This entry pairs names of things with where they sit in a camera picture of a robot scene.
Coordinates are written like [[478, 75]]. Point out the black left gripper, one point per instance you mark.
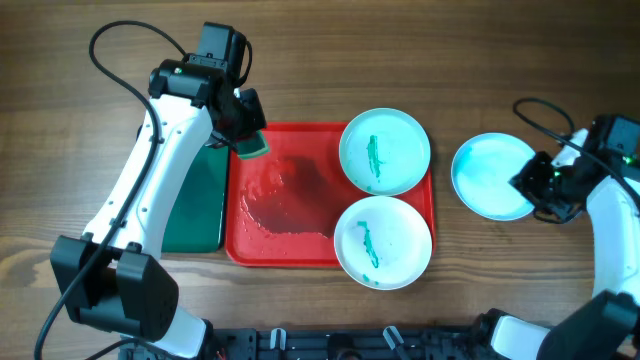
[[254, 120]]

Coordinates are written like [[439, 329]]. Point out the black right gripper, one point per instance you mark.
[[526, 181]]

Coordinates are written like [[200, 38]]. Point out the green yellow scrub sponge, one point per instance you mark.
[[253, 146]]

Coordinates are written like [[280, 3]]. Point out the white plate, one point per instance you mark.
[[481, 172]]

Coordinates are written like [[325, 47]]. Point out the white plate tray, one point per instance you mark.
[[383, 243], [384, 151]]

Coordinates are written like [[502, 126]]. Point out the white plate front tray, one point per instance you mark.
[[383, 243]]

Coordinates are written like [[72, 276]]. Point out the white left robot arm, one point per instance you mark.
[[110, 278]]

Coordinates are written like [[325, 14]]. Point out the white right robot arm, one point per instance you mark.
[[598, 328]]

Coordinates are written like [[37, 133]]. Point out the red plastic tray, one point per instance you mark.
[[283, 206]]

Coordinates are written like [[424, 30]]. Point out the dark green water tray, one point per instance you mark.
[[196, 222]]

